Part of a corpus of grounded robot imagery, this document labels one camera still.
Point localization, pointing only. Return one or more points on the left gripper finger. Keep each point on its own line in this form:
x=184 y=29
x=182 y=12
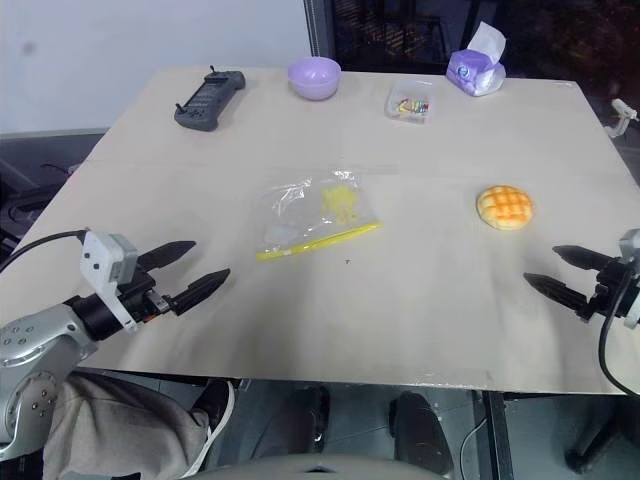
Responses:
x=166 y=254
x=201 y=290

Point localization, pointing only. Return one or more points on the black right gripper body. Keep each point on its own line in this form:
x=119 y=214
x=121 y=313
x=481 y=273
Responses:
x=612 y=290

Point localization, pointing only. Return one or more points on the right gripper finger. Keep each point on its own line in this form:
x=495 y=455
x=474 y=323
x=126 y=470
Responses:
x=580 y=256
x=557 y=291

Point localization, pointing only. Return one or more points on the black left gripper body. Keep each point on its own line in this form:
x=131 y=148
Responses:
x=142 y=296

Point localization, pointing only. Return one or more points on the golden pineapple bun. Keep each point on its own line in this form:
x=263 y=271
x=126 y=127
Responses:
x=505 y=207

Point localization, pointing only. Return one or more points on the clear yellow-seal zip bag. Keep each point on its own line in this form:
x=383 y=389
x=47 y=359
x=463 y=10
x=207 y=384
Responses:
x=310 y=220

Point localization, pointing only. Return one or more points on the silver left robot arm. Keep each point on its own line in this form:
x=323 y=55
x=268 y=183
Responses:
x=30 y=345

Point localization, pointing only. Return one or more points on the black shoe with white sole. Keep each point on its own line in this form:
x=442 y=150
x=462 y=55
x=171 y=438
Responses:
x=217 y=405

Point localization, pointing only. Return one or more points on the white clamp tool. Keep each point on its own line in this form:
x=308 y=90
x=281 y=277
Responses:
x=620 y=120

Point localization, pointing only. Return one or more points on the dark furniture beside table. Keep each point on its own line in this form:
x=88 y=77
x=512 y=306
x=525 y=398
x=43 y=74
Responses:
x=35 y=175

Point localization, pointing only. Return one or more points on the black table leg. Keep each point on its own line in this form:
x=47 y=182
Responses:
x=499 y=435

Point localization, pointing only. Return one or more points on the dark grey remote controller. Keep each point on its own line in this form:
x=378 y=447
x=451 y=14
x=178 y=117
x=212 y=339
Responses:
x=207 y=100

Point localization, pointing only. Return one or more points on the small dark rounded shape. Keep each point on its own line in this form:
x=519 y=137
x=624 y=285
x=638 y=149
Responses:
x=316 y=415

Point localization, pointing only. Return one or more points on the large dark rounded shape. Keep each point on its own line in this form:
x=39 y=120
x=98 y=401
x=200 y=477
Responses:
x=422 y=435

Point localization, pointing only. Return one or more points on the purple tissue pack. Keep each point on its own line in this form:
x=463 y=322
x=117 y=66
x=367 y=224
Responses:
x=472 y=67

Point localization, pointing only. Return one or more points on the clear box of coloured bits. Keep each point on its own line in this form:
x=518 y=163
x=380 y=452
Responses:
x=411 y=102

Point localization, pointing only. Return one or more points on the purple plastic bowl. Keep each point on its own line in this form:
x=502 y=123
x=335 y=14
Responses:
x=314 y=80

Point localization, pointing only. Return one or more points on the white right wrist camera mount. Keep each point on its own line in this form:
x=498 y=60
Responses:
x=631 y=245

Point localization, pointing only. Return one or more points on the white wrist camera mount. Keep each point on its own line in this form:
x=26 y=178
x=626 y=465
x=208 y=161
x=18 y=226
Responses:
x=102 y=255
x=631 y=245

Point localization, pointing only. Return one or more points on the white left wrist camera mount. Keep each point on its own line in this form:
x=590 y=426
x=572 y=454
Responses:
x=102 y=255

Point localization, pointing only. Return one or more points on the grey window frame post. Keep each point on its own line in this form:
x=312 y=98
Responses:
x=319 y=30

